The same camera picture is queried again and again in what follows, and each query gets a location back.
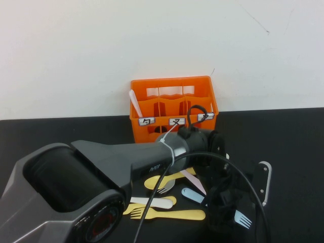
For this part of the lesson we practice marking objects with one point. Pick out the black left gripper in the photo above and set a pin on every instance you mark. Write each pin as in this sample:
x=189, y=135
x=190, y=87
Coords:
x=222, y=172

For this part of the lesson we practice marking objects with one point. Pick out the blue plastic fork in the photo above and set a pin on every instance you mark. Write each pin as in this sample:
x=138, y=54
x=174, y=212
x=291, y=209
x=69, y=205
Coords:
x=192, y=195

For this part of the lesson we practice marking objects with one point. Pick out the yellow plastic fork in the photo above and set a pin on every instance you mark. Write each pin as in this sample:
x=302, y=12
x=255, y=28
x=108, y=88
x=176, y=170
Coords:
x=182, y=214

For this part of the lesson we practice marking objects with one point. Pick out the pink plastic spoon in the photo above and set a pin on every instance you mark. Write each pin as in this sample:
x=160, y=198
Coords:
x=135, y=103

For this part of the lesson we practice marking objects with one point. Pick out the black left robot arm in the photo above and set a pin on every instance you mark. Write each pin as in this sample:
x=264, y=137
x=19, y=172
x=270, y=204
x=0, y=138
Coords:
x=76, y=177

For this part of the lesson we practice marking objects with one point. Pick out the orange plastic cutlery holder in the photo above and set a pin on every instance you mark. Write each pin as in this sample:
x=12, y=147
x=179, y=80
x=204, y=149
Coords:
x=202, y=86

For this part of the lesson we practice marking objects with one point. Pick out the pink plastic fork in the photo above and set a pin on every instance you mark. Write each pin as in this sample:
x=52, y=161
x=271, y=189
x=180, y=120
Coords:
x=195, y=181

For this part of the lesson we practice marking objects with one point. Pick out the grey plastic fork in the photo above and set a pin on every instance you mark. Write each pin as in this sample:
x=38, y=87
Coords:
x=168, y=186

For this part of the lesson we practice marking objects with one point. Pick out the white plastic fork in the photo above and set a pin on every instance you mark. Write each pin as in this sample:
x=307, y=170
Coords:
x=162, y=203

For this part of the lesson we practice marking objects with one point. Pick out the yellow plastic spoon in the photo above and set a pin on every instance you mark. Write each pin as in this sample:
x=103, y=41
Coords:
x=152, y=182

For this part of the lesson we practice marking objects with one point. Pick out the white zip tie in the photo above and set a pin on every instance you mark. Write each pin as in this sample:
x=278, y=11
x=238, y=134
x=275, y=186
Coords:
x=168, y=149

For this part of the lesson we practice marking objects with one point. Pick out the yellow plastic knife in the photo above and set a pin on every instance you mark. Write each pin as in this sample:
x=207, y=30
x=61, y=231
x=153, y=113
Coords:
x=129, y=208

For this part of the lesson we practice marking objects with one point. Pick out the white knife character label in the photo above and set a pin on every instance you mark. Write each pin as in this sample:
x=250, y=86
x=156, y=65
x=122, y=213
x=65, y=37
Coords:
x=201, y=117

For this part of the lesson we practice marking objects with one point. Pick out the white fork character label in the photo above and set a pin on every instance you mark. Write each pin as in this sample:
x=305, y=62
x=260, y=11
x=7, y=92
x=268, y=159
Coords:
x=173, y=121

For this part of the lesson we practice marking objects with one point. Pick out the white spoon character label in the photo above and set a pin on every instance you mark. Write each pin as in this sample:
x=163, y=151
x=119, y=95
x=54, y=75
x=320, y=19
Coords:
x=146, y=121

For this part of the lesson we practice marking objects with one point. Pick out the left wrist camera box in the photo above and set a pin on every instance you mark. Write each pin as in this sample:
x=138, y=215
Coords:
x=264, y=182

